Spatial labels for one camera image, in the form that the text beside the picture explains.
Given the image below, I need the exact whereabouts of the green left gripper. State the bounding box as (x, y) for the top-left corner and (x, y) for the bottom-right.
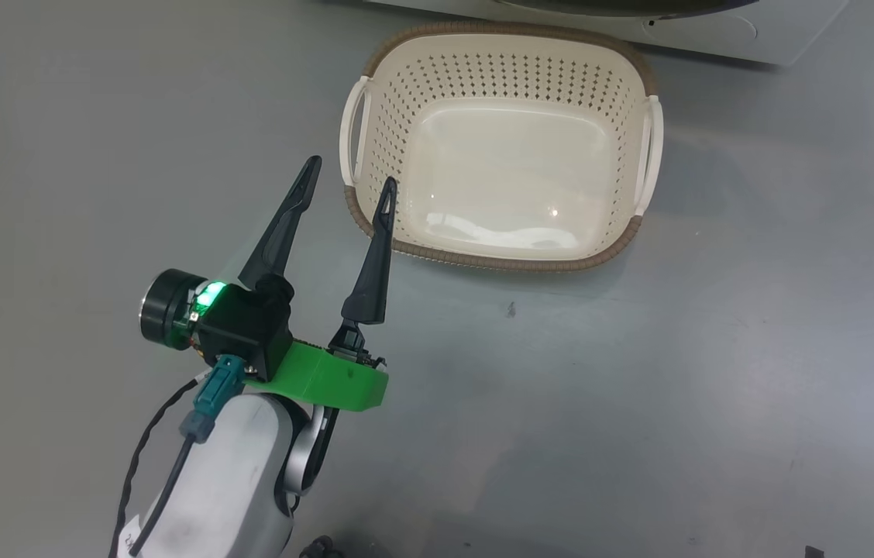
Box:
(238, 155), (398, 412)

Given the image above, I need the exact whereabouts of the cream perforated laundry basket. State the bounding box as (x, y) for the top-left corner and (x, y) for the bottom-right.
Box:
(339, 21), (665, 273)

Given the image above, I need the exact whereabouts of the white washing machine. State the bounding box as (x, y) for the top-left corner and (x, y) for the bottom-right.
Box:
(363, 0), (850, 67)

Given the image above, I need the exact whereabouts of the teal left camera cable connector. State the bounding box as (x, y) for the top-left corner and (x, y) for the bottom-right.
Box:
(179, 355), (246, 445)

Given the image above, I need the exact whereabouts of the thin braided black cable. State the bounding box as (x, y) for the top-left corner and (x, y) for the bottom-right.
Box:
(108, 378), (209, 558)

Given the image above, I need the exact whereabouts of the smooth black camera cable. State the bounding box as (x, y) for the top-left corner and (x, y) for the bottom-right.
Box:
(129, 438), (196, 557)

